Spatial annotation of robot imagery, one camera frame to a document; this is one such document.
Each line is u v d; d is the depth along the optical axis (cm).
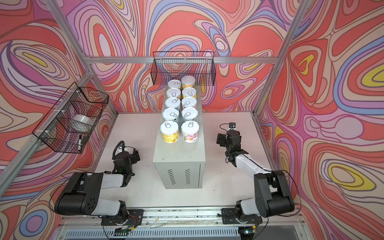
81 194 44
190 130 59
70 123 70
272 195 43
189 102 69
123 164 70
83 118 73
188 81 76
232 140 68
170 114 64
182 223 72
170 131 59
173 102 70
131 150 80
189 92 74
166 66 95
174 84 78
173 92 73
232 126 77
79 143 72
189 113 65
